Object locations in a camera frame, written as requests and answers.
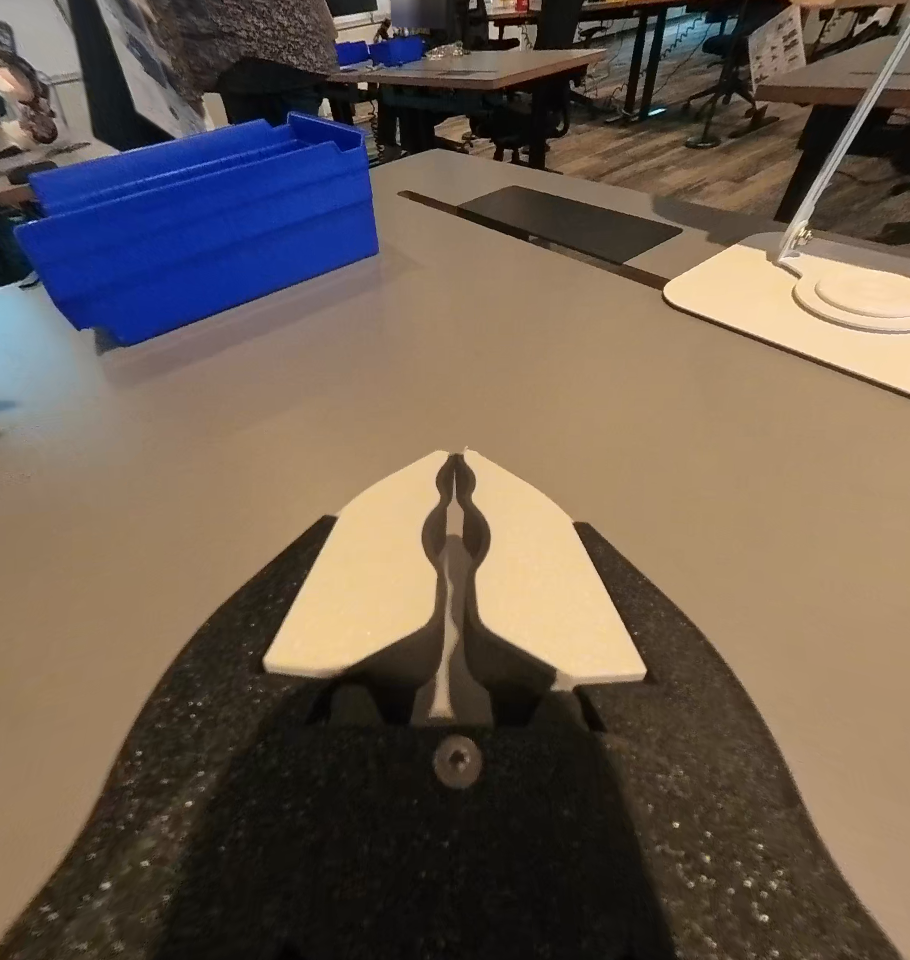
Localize brown-edged side desk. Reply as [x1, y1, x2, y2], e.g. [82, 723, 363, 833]
[755, 33, 910, 222]

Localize small blue bins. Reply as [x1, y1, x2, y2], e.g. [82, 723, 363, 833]
[335, 39, 427, 69]

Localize black swivel chair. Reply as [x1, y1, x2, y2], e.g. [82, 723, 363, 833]
[687, 0, 782, 147]

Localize white lamp base plate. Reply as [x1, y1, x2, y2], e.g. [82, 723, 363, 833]
[663, 232, 910, 406]

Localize white poster board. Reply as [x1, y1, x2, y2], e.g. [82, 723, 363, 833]
[98, 0, 210, 140]

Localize black flat mat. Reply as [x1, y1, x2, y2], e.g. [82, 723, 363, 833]
[458, 186, 683, 265]

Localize white printed sign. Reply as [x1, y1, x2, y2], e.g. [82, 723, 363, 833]
[747, 11, 808, 85]

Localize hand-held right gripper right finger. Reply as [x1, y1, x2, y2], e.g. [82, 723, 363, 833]
[455, 447, 647, 725]

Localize blue plastic bin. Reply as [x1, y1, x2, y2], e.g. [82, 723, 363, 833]
[29, 112, 369, 219]
[14, 138, 381, 348]

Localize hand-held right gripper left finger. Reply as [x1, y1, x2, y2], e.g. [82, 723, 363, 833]
[263, 450, 456, 725]

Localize grey background desk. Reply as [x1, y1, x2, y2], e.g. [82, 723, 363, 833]
[327, 48, 607, 170]

